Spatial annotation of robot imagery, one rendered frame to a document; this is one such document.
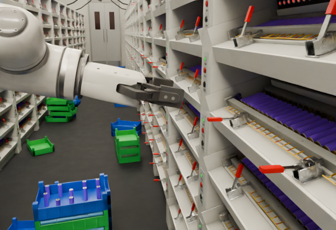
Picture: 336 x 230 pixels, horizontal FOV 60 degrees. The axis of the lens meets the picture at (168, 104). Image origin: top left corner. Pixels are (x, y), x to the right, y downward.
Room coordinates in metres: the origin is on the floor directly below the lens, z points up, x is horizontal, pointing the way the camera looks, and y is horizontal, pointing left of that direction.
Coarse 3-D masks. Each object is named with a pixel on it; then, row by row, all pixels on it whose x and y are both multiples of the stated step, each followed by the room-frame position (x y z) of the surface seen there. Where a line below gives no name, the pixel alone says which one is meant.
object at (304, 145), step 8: (232, 104) 0.78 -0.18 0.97; (240, 104) 0.75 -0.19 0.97; (232, 112) 0.75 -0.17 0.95; (240, 112) 0.74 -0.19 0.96; (248, 112) 0.68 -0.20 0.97; (256, 112) 0.66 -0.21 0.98; (256, 120) 0.64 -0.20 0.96; (264, 120) 0.61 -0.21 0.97; (272, 120) 0.60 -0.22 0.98; (256, 128) 0.61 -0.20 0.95; (272, 128) 0.57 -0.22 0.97; (280, 128) 0.55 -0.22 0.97; (280, 136) 0.54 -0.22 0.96; (288, 136) 0.51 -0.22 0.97; (296, 136) 0.50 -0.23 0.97; (296, 144) 0.49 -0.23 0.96; (304, 144) 0.47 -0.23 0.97; (312, 144) 0.46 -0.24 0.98; (304, 152) 0.47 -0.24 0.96; (312, 152) 0.44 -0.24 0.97; (320, 152) 0.43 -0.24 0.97; (328, 152) 0.43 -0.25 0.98; (328, 160) 0.41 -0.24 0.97; (328, 168) 0.41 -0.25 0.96
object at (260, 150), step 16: (256, 80) 0.85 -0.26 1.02; (272, 80) 0.82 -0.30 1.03; (208, 96) 0.83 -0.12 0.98; (224, 96) 0.84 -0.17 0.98; (240, 96) 0.83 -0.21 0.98; (320, 96) 0.62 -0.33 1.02; (224, 112) 0.79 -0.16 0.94; (224, 128) 0.72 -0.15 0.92; (240, 128) 0.66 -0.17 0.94; (240, 144) 0.62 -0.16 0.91; (256, 144) 0.56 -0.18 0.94; (272, 144) 0.54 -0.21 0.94; (256, 160) 0.54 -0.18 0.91; (272, 160) 0.49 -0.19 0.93; (288, 160) 0.47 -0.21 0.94; (272, 176) 0.48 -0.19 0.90; (288, 176) 0.43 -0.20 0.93; (288, 192) 0.43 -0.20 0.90; (304, 192) 0.38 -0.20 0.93; (320, 192) 0.37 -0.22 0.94; (304, 208) 0.39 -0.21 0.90; (320, 208) 0.35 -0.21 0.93; (320, 224) 0.36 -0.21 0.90
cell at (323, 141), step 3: (330, 135) 0.48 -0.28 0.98; (333, 135) 0.48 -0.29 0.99; (321, 138) 0.48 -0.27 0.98; (324, 138) 0.48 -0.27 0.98; (327, 138) 0.47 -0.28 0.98; (330, 138) 0.47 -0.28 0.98; (333, 138) 0.47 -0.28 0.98; (318, 141) 0.47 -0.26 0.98; (321, 141) 0.47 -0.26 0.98; (324, 141) 0.47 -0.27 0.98; (327, 141) 0.47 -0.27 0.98; (330, 141) 0.47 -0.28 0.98; (321, 144) 0.47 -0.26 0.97
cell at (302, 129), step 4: (320, 120) 0.54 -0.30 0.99; (324, 120) 0.54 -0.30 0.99; (308, 124) 0.54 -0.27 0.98; (312, 124) 0.54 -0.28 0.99; (316, 124) 0.54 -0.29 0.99; (320, 124) 0.53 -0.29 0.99; (300, 128) 0.53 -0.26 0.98; (304, 128) 0.53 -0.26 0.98; (308, 128) 0.53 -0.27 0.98; (300, 132) 0.53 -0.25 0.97
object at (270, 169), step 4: (300, 160) 0.41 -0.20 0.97; (304, 164) 0.41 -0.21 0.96; (260, 168) 0.40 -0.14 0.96; (264, 168) 0.40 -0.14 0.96; (268, 168) 0.40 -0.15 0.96; (272, 168) 0.40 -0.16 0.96; (276, 168) 0.40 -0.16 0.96; (280, 168) 0.40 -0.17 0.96; (284, 168) 0.40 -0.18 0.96; (288, 168) 0.40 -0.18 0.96; (292, 168) 0.41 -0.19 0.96; (296, 168) 0.41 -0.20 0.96; (300, 168) 0.41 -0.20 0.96; (264, 172) 0.40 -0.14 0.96; (268, 172) 0.40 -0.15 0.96; (272, 172) 0.40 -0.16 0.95; (276, 172) 0.40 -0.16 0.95; (280, 172) 0.40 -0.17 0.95
